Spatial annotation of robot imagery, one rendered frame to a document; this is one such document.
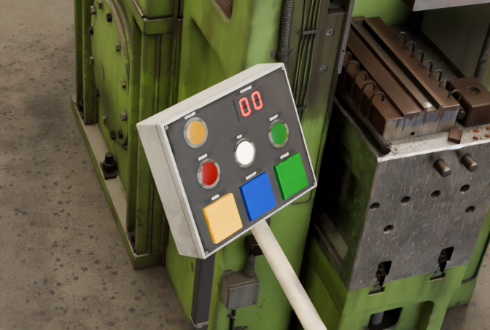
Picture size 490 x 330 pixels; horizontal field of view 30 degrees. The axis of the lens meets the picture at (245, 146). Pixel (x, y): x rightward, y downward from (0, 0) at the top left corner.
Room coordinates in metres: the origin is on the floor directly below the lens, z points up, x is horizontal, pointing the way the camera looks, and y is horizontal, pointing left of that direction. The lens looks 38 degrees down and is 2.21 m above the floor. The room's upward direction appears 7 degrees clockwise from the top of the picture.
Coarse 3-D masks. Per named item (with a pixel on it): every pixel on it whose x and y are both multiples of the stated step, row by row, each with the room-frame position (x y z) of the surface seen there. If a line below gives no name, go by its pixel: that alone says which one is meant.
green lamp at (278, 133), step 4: (276, 124) 1.50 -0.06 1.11; (280, 124) 1.50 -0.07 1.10; (272, 128) 1.49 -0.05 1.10; (276, 128) 1.49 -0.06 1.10; (280, 128) 1.50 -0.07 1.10; (284, 128) 1.51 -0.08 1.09; (272, 132) 1.48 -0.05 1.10; (276, 132) 1.49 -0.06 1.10; (280, 132) 1.49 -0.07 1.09; (284, 132) 1.50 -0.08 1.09; (272, 136) 1.48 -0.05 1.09; (276, 136) 1.48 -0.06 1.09; (280, 136) 1.49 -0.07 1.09; (284, 136) 1.50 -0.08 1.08; (276, 140) 1.48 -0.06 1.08; (280, 140) 1.49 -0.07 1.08; (284, 140) 1.49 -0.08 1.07
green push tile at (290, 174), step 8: (296, 152) 1.50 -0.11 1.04; (288, 160) 1.47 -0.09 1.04; (296, 160) 1.48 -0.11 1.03; (280, 168) 1.45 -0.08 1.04; (288, 168) 1.46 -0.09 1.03; (296, 168) 1.47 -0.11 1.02; (280, 176) 1.44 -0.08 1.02; (288, 176) 1.45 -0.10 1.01; (296, 176) 1.46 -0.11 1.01; (304, 176) 1.48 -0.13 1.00; (280, 184) 1.43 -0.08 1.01; (288, 184) 1.44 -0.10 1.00; (296, 184) 1.45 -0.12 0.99; (304, 184) 1.47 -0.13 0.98; (288, 192) 1.43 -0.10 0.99
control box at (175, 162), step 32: (192, 96) 1.48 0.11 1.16; (224, 96) 1.45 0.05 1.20; (256, 96) 1.50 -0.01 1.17; (288, 96) 1.55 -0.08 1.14; (160, 128) 1.33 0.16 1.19; (224, 128) 1.41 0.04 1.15; (256, 128) 1.46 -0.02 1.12; (288, 128) 1.52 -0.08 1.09; (160, 160) 1.32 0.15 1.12; (192, 160) 1.33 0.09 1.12; (224, 160) 1.38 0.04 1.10; (256, 160) 1.43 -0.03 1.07; (160, 192) 1.32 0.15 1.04; (192, 192) 1.30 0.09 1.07; (224, 192) 1.34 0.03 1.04; (192, 224) 1.26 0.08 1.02; (256, 224) 1.35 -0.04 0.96; (192, 256) 1.26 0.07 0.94
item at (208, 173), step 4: (204, 164) 1.34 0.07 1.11; (208, 164) 1.35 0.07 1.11; (212, 164) 1.35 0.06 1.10; (204, 168) 1.34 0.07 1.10; (208, 168) 1.34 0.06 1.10; (212, 168) 1.35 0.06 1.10; (216, 168) 1.35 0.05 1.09; (200, 172) 1.33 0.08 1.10; (204, 172) 1.33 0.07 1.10; (208, 172) 1.34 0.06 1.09; (212, 172) 1.34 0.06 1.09; (216, 172) 1.35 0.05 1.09; (204, 176) 1.33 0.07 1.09; (208, 176) 1.33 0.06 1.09; (212, 176) 1.34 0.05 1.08; (216, 176) 1.34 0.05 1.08; (204, 180) 1.32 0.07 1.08; (208, 180) 1.33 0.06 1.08; (212, 180) 1.33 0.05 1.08; (208, 184) 1.32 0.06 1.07
